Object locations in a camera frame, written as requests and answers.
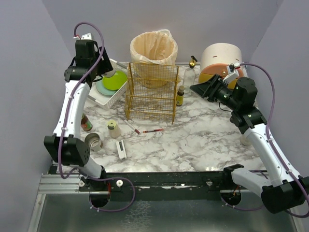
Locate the green fried egg plate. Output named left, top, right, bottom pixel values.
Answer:
left=102, top=71, right=127, bottom=90

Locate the light blue flower plate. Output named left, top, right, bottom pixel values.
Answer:
left=96, top=81, right=117, bottom=97

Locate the red sauce bottle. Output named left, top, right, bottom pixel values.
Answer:
left=81, top=113, right=93, bottom=131

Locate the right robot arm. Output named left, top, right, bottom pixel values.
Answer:
left=190, top=74, right=309, bottom=214

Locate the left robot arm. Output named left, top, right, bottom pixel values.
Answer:
left=43, top=40, right=112, bottom=179

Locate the clear glass oil bottle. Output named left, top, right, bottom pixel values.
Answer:
left=183, top=56, right=197, bottom=94

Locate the small yellow label bottle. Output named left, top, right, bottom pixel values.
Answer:
left=176, top=86, right=184, bottom=106

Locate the round drawer organizer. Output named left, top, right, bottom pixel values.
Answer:
left=198, top=43, right=242, bottom=84

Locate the white plastic basket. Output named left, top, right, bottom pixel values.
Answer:
left=88, top=59, right=127, bottom=110

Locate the bin with plastic bag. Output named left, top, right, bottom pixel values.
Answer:
left=129, top=29, right=179, bottom=89

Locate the white bottle black lid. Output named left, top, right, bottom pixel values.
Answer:
left=239, top=134, right=252, bottom=146

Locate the red filled tube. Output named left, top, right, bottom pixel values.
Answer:
left=143, top=129, right=165, bottom=133

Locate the clear shaker green lid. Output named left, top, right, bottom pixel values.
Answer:
left=107, top=119, right=121, bottom=139

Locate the white red marker pen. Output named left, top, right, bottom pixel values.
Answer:
left=124, top=119, right=140, bottom=134

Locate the white rectangular case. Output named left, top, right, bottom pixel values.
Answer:
left=116, top=140, right=127, bottom=160

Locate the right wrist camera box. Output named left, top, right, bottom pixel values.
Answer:
left=223, top=62, right=240, bottom=85

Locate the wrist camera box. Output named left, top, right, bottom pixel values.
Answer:
left=81, top=33, right=93, bottom=40
left=223, top=62, right=240, bottom=85

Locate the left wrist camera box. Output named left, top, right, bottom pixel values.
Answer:
left=81, top=33, right=93, bottom=40

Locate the purple cable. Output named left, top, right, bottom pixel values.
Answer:
left=88, top=176, right=136, bottom=214
left=56, top=22, right=106, bottom=179
left=220, top=190, right=265, bottom=211
left=239, top=62, right=309, bottom=218

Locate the gold wire rack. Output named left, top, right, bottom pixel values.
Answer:
left=124, top=62, right=179, bottom=124

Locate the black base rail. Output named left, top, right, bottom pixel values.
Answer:
left=79, top=171, right=239, bottom=202

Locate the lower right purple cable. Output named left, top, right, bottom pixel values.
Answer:
left=220, top=190, right=265, bottom=211

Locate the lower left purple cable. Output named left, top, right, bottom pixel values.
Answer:
left=88, top=176, right=136, bottom=214

